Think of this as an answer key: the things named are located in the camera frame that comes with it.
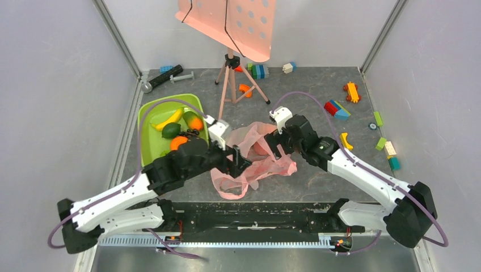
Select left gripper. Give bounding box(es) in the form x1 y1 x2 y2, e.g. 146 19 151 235
184 136 252 180

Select pink plastic bag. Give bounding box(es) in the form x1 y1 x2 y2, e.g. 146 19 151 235
210 121 297 200

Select fake orange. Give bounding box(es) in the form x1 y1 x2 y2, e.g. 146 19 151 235
170 136 189 151

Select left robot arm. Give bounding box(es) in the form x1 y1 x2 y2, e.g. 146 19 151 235
57 138 252 254

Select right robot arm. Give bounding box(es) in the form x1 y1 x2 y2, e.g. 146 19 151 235
264 112 437 248

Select fake black grapes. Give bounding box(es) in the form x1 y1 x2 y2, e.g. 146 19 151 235
178 129 200 138

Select fake mango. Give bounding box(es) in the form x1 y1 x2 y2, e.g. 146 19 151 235
182 111 204 131

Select fake lime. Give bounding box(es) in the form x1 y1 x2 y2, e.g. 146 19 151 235
161 122 182 139

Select fake banana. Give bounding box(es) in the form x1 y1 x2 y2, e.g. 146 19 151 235
151 107 184 131

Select red blue brick house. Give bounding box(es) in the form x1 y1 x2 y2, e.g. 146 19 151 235
324 100 351 121

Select yellow curved brick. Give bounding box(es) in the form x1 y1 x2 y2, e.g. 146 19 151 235
340 132 353 151

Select orange curved brick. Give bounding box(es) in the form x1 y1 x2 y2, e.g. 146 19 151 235
238 84 252 98

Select white blue brick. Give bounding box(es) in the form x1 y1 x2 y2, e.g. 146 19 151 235
282 62 297 74

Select green blue brick stack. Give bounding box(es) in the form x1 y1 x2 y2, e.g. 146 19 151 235
247 63 269 79

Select yellow toy car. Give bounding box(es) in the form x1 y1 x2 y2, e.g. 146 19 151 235
343 82 362 103

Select small blue wheel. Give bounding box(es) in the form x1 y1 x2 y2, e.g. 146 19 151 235
368 122 378 130

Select green flat brick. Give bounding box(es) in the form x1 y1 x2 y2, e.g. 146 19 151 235
373 111 383 127

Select green small brick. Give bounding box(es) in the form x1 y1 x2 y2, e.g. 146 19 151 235
375 137 387 151

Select green plastic basin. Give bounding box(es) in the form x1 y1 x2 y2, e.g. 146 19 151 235
138 93 209 166

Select white teal brick stack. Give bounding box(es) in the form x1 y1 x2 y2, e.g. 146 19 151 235
384 141 401 171

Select grey syringe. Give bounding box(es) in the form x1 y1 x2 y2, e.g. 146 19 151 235
170 71 195 83

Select pink music stand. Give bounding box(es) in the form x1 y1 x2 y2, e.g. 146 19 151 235
175 0 276 116

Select black microphone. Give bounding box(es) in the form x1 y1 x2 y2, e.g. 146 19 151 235
141 65 183 93

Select blue toy brick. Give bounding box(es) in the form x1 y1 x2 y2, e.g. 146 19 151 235
159 65 173 74

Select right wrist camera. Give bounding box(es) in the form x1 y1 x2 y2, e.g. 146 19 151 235
269 106 293 134

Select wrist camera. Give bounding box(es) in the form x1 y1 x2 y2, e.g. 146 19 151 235
204 115 233 151
269 106 293 134

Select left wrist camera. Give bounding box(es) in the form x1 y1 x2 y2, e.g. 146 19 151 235
204 115 233 151

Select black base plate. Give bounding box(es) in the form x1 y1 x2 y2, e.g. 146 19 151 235
154 202 365 243

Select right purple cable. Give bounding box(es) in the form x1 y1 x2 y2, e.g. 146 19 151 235
270 91 449 257

